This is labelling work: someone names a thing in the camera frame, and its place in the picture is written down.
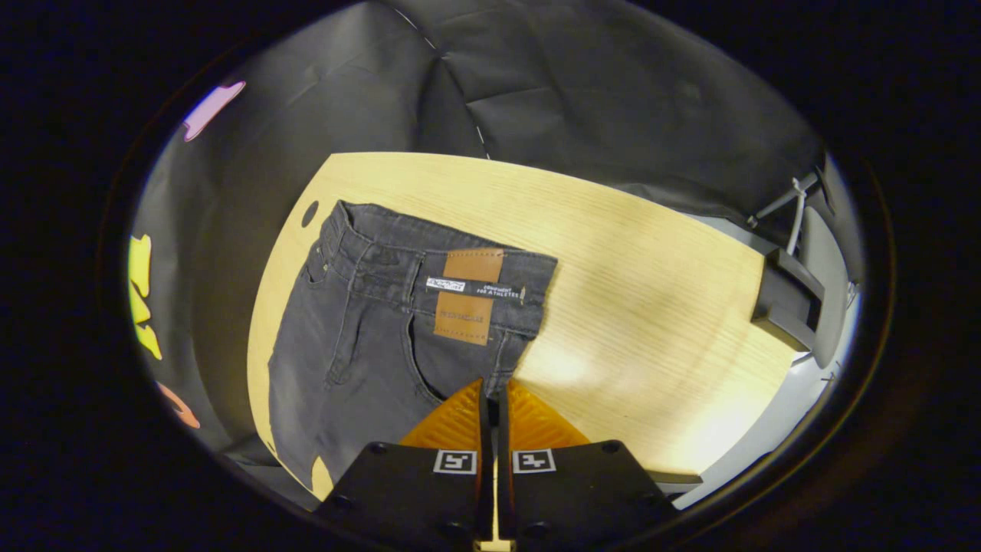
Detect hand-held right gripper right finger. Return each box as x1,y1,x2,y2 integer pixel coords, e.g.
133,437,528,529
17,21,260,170
497,378,680,552

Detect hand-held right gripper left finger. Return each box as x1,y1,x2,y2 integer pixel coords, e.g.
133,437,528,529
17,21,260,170
314,378,494,552

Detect black backdrop cloth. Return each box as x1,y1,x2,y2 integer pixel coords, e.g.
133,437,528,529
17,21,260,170
126,0,828,461

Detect grey metal frame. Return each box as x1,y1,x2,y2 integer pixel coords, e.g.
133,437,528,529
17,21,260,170
747,172,821,258

